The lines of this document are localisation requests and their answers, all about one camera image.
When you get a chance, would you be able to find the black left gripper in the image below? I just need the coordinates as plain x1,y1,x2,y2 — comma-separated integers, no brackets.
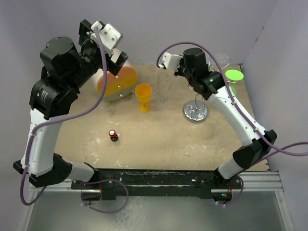
68,20,127,91

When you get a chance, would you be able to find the green plastic wine glass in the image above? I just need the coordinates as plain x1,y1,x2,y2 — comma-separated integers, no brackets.
225,69,244,96

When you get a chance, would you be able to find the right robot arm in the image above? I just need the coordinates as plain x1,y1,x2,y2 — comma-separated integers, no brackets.
163,48,277,188

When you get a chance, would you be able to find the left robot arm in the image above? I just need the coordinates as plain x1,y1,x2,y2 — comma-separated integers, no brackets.
13,20,128,189

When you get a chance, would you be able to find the yellow plastic wine glass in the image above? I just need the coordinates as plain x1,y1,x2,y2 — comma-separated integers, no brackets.
135,83,152,113

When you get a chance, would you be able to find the chrome wine glass rack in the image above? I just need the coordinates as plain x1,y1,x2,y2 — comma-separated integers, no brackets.
182,61,215,123

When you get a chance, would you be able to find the tall clear champagne flute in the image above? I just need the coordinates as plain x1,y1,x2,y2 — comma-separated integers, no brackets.
155,73,168,104

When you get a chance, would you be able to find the small red-capped bottle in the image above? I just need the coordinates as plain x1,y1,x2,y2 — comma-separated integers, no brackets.
108,129,119,142

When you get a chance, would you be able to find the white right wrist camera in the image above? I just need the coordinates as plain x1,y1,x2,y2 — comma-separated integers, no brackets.
158,52,183,72

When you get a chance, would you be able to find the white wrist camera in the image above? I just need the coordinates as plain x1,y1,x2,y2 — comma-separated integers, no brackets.
158,52,183,72
91,21,123,54

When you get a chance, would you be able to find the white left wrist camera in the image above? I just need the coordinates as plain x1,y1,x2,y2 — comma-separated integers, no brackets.
91,21,123,54

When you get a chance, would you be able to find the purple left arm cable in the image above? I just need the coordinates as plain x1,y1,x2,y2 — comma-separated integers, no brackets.
20,26,130,213

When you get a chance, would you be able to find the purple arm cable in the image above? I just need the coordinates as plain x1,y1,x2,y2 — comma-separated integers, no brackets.
156,42,308,207
20,26,130,213

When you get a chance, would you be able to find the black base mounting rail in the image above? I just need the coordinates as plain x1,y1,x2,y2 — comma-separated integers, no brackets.
71,168,242,201

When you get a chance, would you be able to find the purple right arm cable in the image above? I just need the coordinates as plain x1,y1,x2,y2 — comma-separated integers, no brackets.
156,42,308,207

